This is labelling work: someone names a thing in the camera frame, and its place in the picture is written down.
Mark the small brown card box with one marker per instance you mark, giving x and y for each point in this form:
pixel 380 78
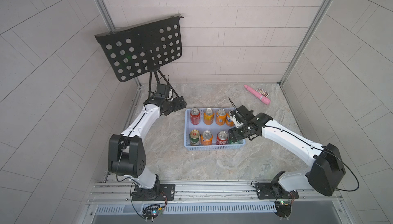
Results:
pixel 262 92

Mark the right round circuit board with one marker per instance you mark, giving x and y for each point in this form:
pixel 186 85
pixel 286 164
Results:
pixel 283 210

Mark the orange Fanta can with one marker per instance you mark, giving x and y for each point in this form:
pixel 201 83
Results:
pixel 229 122

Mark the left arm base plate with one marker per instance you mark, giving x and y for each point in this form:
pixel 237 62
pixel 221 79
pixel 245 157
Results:
pixel 157 193

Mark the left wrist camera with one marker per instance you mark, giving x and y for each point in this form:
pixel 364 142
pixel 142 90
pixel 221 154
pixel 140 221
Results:
pixel 163 92

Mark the round circuit board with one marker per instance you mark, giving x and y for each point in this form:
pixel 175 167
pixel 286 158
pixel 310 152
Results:
pixel 283 210
pixel 151 212

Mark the left round circuit board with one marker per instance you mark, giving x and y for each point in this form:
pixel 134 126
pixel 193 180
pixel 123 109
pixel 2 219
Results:
pixel 151 212

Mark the green Sprite can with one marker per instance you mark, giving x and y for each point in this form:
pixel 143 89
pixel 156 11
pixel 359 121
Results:
pixel 231 142

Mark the red can front row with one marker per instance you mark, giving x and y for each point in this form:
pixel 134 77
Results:
pixel 222 138

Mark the aluminium front rail frame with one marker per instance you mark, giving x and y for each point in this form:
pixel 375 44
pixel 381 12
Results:
pixel 207 197

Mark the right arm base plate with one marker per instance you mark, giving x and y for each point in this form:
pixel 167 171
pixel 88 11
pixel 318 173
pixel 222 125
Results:
pixel 272 191

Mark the orange soda can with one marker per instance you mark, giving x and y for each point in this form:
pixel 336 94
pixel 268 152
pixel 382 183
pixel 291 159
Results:
pixel 208 116
pixel 221 117

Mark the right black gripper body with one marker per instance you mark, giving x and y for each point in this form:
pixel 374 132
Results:
pixel 239 133

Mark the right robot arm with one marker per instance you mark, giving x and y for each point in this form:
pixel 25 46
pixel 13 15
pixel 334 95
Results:
pixel 325 168

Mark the orange can front row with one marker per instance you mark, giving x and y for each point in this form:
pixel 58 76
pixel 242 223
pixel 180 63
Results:
pixel 206 138

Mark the green and red can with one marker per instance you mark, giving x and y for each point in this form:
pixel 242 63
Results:
pixel 194 138

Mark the pink marker pen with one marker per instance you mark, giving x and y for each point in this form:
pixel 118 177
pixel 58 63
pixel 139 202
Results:
pixel 257 94

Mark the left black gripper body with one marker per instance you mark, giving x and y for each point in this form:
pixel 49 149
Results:
pixel 173 105

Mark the red cola can back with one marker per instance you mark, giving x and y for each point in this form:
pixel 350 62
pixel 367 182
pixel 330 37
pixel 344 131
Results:
pixel 195 116

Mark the lavender perforated plastic basket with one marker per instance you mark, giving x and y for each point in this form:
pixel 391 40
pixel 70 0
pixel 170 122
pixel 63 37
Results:
pixel 201 127

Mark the black perforated music stand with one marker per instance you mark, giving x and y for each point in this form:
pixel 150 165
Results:
pixel 143 48

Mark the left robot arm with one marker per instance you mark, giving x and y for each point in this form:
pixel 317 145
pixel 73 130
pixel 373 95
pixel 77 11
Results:
pixel 126 154

